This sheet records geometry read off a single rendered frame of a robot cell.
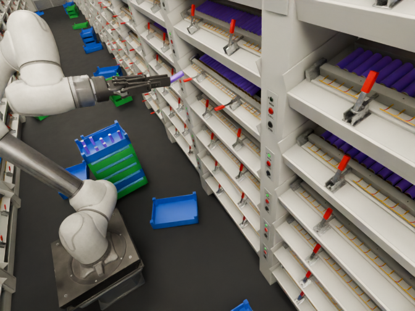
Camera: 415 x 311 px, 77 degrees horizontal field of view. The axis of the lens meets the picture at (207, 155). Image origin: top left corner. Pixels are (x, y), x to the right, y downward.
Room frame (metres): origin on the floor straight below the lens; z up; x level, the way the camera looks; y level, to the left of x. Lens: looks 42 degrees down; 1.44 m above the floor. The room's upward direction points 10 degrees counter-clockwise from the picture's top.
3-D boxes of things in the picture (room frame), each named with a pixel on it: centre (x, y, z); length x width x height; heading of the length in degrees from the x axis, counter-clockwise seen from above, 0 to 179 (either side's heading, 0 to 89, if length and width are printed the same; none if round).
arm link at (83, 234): (0.71, 0.63, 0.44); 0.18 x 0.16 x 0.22; 169
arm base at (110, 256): (0.68, 0.62, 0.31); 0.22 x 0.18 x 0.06; 23
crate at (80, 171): (1.54, 1.08, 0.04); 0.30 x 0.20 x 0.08; 14
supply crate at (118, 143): (1.41, 0.66, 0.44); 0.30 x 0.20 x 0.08; 117
